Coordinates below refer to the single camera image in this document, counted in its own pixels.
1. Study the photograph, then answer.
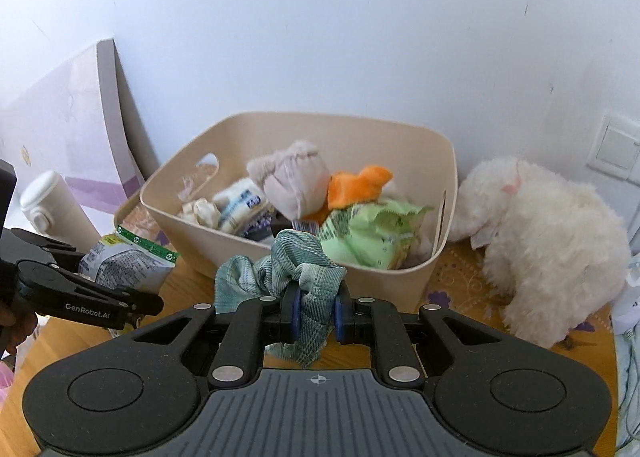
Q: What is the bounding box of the white thermos bottle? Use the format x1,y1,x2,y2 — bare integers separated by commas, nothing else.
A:
20,170,103,250

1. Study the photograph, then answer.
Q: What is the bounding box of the beige plastic storage basket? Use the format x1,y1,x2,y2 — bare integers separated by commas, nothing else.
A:
140,111,458,314

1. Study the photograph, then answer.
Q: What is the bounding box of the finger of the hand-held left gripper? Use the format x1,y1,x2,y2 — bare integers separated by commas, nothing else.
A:
60,271,165,331
10,228,84,271

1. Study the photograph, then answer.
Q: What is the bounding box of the lavender cloth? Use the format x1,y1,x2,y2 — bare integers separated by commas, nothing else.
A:
240,214,278,243

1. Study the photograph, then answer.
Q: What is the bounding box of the white wall switch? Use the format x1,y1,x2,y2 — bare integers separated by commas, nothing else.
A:
587,109,640,182

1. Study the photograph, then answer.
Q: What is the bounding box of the cream satin scrunchie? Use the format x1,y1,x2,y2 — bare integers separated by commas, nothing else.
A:
180,197,222,229

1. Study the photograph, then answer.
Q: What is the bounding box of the white plush toy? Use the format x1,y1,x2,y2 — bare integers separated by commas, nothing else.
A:
447,155,632,350

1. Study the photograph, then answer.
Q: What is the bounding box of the purple white shell print board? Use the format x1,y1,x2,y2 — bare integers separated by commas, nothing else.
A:
0,38,161,233

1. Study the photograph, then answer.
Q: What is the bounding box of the green plaid scrunchie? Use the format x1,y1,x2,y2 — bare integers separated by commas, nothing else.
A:
214,229,348,370

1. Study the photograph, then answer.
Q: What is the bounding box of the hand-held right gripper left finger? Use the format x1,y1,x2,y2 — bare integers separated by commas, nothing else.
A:
131,287,304,388

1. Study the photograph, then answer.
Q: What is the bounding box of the light green snack packet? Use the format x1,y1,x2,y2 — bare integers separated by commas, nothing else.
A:
319,199,435,270

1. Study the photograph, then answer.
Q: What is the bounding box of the light blue cloth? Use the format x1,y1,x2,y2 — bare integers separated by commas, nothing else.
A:
612,327,640,453

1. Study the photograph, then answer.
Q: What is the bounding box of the wooden desktop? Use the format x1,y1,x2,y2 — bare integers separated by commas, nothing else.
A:
15,247,621,457

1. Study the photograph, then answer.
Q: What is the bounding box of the brown floral table mat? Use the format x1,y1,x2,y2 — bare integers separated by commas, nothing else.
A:
115,187,613,353

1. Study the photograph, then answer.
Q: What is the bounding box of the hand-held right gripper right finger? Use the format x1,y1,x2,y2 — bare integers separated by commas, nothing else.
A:
335,293,506,386

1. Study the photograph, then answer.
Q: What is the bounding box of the silver green snack packet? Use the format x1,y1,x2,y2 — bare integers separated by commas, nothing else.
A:
77,223,179,295

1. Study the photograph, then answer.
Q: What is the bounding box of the pink cloth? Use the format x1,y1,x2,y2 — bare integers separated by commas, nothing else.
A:
0,359,18,405

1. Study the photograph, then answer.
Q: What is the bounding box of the blue white tissue pack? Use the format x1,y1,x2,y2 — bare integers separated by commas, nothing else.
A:
212,178,271,238

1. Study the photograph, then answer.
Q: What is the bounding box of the white plastic object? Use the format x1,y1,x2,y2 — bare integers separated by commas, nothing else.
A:
612,257,640,333

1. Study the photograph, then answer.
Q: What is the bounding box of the person's left hand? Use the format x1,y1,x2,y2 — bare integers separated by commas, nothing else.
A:
0,299,38,359

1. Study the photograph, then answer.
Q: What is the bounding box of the orange bottle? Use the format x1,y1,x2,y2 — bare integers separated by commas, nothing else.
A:
327,165,394,212

